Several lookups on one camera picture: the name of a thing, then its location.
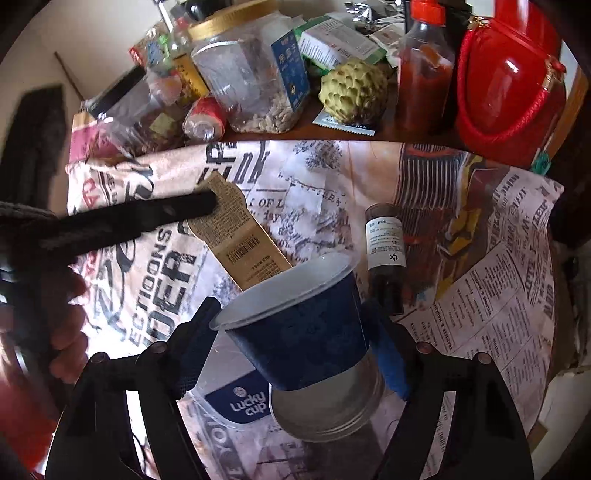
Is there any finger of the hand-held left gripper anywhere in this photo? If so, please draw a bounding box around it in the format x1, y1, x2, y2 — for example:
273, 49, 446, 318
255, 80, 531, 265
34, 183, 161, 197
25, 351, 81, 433
39, 190, 219, 267

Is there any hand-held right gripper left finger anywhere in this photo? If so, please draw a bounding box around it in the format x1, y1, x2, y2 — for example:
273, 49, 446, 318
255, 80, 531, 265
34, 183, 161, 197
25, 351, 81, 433
44, 296, 223, 480

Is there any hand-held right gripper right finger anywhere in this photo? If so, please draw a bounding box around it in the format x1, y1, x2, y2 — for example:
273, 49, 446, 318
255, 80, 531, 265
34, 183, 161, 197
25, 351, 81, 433
362, 299, 536, 480

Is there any Lucky cup plastic bag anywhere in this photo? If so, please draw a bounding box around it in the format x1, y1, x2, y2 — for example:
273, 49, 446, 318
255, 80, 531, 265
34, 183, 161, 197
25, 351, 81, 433
191, 357, 386, 444

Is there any blue paper cup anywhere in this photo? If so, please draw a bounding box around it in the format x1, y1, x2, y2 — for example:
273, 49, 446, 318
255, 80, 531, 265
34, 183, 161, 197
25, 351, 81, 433
209, 252, 370, 392

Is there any brown printed wrapper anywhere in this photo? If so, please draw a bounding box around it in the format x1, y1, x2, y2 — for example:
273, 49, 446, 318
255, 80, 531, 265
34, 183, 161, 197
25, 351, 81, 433
185, 172, 294, 292

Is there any small dark medicine bottle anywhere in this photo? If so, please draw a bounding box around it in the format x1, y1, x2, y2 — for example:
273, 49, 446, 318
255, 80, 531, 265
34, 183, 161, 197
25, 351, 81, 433
364, 203, 409, 317

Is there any person's left forearm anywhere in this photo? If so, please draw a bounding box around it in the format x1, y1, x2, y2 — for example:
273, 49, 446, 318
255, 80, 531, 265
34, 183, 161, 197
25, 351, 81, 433
0, 369, 63, 467

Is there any person's left hand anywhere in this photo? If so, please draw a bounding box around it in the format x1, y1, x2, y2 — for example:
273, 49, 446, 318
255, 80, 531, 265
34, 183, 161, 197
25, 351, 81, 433
48, 269, 89, 385

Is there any clear jar black lid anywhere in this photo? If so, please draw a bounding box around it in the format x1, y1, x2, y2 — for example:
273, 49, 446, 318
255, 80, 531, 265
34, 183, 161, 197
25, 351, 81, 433
82, 65, 197, 160

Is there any small red can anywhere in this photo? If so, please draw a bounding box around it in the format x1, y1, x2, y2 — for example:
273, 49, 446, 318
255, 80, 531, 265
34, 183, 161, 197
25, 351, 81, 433
182, 96, 227, 141

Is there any clear bottle yellow label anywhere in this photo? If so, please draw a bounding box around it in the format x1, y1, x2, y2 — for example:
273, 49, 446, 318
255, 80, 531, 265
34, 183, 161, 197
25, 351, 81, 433
159, 0, 211, 100

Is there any red snack bag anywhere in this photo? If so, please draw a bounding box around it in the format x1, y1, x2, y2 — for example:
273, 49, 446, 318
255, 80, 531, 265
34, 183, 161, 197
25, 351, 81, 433
129, 23, 185, 88

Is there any clear jar gold lid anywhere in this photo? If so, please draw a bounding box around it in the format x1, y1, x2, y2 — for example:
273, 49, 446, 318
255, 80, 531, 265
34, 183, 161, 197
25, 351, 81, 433
187, 0, 305, 134

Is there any printed tablecloth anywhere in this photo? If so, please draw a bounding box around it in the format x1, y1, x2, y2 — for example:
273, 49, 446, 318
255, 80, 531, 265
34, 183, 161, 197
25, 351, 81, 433
65, 138, 566, 480

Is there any blue carton box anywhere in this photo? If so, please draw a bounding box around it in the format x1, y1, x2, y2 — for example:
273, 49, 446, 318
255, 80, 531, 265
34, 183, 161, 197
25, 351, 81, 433
270, 30, 311, 114

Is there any green custard apple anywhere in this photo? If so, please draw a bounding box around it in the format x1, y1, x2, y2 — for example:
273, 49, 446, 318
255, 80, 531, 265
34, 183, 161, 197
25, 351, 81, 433
320, 59, 389, 125

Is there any white green medicine box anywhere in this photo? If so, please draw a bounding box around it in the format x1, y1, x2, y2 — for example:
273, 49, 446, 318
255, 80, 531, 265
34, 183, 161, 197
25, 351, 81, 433
295, 15, 387, 70

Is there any red sauce bottle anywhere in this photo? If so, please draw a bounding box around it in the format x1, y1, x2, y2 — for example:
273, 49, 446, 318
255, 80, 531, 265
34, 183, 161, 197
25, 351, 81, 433
396, 0, 457, 136

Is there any red thermos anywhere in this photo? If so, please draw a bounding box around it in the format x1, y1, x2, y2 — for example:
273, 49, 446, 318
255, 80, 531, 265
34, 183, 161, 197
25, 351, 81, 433
455, 0, 568, 169

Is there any silver foil bag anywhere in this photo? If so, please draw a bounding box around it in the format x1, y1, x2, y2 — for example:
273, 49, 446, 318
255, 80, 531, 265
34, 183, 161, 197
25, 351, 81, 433
344, 0, 407, 24

